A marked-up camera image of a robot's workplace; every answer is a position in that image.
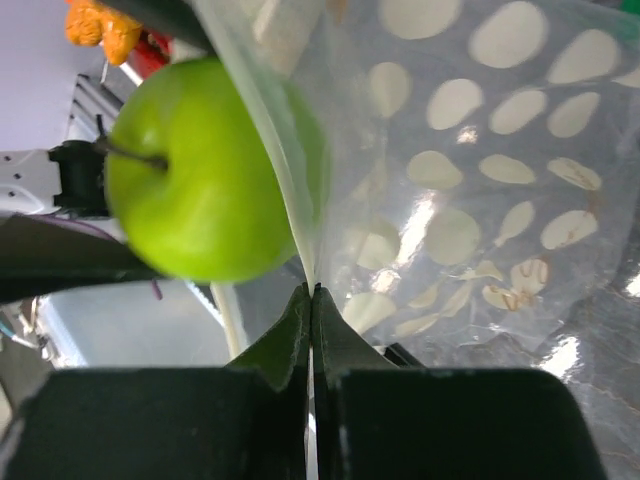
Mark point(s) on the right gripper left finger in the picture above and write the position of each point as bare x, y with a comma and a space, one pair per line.
245, 420

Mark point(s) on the red toy lobster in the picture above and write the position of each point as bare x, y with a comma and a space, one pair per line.
152, 50

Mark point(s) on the green toy apple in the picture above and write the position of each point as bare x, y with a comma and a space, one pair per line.
190, 181

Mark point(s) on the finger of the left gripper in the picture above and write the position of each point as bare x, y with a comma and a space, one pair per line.
39, 258
174, 18

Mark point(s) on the orange toy ginger root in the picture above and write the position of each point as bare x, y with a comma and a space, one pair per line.
90, 23

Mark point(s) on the green t-shirt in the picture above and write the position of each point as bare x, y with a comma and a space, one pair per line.
631, 7

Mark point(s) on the dotted clear zip bag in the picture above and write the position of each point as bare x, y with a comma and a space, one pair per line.
462, 173

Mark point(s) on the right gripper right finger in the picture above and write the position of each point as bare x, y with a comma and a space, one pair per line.
377, 420

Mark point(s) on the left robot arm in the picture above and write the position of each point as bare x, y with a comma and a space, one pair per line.
68, 178

